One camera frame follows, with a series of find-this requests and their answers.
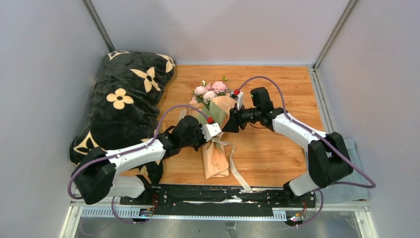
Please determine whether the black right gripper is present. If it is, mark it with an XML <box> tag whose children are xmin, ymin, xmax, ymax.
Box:
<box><xmin>222</xmin><ymin>103</ymin><xmax>261</xmax><ymax>133</ymax></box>

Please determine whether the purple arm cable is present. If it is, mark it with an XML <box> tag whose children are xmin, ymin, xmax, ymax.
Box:
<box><xmin>236</xmin><ymin>75</ymin><xmax>376</xmax><ymax>227</ymax></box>
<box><xmin>68</xmin><ymin>104</ymin><xmax>214</xmax><ymax>225</ymax></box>

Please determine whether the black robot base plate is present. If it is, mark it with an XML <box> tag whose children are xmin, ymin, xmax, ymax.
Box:
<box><xmin>120</xmin><ymin>184</ymin><xmax>316</xmax><ymax>217</ymax></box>

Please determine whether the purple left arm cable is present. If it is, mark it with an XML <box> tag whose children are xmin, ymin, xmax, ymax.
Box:
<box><xmin>68</xmin><ymin>104</ymin><xmax>214</xmax><ymax>225</ymax></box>

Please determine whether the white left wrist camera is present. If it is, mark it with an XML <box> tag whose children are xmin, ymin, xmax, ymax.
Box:
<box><xmin>201</xmin><ymin>117</ymin><xmax>222</xmax><ymax>142</ymax></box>

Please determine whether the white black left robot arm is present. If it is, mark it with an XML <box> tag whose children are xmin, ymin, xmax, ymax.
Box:
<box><xmin>68</xmin><ymin>116</ymin><xmax>220</xmax><ymax>205</ymax></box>

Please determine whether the black floral plush blanket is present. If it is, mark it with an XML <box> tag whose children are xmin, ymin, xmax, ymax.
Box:
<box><xmin>69</xmin><ymin>51</ymin><xmax>175</xmax><ymax>165</ymax></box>

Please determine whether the pink fake flower bouquet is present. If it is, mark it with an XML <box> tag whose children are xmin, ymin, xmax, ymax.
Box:
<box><xmin>189</xmin><ymin>76</ymin><xmax>230</xmax><ymax>106</ymax></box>

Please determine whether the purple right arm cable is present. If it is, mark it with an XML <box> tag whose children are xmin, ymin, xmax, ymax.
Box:
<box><xmin>236</xmin><ymin>75</ymin><xmax>376</xmax><ymax>227</ymax></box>

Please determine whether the green and peach wrapping paper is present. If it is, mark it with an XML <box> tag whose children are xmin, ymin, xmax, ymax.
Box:
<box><xmin>189</xmin><ymin>96</ymin><xmax>236</xmax><ymax>179</ymax></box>

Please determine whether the white gold-lettered ribbon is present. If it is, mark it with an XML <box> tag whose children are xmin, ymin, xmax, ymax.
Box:
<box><xmin>178</xmin><ymin>110</ymin><xmax>253</xmax><ymax>192</ymax></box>

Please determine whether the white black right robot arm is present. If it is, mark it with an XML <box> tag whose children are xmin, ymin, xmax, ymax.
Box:
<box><xmin>223</xmin><ymin>87</ymin><xmax>354</xmax><ymax>207</ymax></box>

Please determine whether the blue denim tote bag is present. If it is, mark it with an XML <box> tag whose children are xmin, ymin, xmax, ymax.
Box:
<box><xmin>322</xmin><ymin>139</ymin><xmax>369</xmax><ymax>204</ymax></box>

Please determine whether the aluminium front frame rail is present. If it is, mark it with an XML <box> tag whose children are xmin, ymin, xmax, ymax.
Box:
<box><xmin>60</xmin><ymin>184</ymin><xmax>377</xmax><ymax>238</ymax></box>

